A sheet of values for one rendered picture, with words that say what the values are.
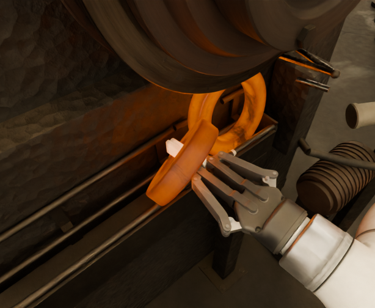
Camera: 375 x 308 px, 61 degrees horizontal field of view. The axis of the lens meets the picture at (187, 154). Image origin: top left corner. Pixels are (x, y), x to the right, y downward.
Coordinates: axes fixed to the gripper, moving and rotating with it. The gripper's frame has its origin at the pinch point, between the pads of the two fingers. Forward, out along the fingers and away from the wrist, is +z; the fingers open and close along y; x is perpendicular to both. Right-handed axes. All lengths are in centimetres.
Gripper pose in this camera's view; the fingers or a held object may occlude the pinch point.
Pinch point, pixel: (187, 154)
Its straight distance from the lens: 52.4
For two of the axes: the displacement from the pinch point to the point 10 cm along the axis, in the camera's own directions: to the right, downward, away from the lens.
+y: 6.8, -6.1, 4.1
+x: -0.1, -5.6, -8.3
